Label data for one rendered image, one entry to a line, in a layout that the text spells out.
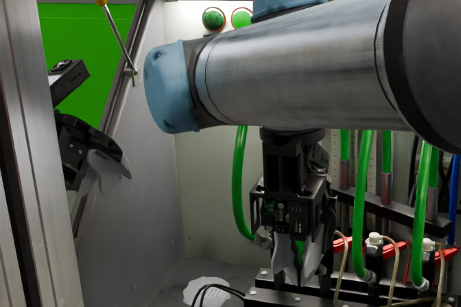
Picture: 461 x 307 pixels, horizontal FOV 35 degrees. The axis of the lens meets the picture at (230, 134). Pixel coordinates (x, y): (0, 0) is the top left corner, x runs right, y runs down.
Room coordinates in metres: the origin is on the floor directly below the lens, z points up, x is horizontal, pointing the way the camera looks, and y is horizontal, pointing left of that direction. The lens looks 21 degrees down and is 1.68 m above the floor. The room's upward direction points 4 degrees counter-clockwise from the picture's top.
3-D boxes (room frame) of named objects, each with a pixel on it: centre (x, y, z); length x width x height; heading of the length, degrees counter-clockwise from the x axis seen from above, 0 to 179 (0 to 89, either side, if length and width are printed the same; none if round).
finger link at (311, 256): (0.72, -0.08, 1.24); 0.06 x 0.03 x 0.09; 159
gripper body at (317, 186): (0.72, -0.06, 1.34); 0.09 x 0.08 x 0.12; 159
